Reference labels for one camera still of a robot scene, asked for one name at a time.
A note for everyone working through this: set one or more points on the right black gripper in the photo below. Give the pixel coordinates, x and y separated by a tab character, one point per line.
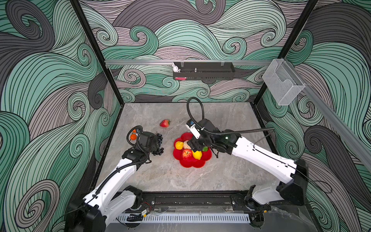
193	143

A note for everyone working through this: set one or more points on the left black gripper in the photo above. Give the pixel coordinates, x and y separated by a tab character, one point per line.
154	144

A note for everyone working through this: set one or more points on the black grape bunch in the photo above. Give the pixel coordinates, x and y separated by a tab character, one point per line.
159	151

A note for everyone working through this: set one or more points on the yellow lemon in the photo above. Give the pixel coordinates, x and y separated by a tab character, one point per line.
197	155

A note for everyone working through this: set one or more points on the red apple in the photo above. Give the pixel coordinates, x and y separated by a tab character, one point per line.
187	154

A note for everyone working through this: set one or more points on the yellow bell pepper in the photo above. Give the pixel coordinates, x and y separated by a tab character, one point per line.
179	145

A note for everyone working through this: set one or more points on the red flower-shaped fruit bowl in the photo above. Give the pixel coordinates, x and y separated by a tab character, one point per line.
177	154

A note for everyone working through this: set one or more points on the pale cream pear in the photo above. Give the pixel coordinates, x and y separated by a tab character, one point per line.
186	145

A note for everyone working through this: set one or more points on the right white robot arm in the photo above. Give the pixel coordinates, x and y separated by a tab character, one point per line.
291	180

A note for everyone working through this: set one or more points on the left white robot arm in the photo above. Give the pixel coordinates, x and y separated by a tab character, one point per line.
105	203

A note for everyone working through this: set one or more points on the red strawberry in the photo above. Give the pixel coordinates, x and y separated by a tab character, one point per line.
165	123

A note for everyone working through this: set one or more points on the small white rabbit figurine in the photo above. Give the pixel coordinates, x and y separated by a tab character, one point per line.
175	68

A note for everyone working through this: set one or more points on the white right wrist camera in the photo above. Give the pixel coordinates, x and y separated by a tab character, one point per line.
192	127

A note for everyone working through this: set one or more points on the black wall shelf tray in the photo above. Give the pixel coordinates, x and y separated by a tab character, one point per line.
206	71

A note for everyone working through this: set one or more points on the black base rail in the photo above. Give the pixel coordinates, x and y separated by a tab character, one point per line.
235	200

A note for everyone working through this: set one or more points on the white slotted cable duct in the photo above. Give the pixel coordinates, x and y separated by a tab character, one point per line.
197	218

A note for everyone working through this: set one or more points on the clear plastic wall holder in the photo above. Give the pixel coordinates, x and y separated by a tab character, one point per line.
283	81

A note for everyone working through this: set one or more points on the aluminium wall rail back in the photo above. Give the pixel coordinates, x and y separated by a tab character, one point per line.
170	62

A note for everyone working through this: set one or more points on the aluminium wall rail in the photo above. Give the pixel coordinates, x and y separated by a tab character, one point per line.
170	62
316	88

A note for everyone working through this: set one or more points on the aluminium wall rail right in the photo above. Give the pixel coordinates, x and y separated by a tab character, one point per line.
316	88

